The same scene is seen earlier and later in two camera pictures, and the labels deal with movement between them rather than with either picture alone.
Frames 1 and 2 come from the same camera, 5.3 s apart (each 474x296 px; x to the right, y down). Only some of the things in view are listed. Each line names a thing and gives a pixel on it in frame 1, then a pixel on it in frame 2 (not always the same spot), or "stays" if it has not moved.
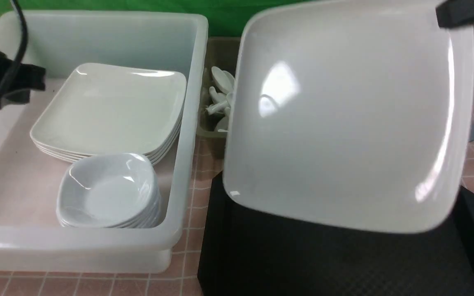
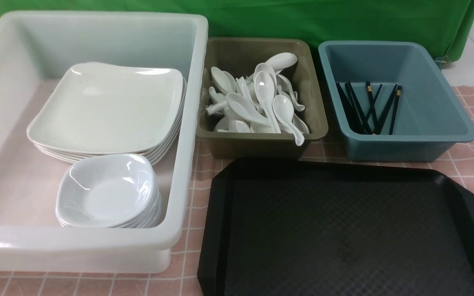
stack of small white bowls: (109, 190) stays
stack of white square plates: (102, 109) stays
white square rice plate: (354, 115) → (107, 108)
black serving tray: (244, 252) stays
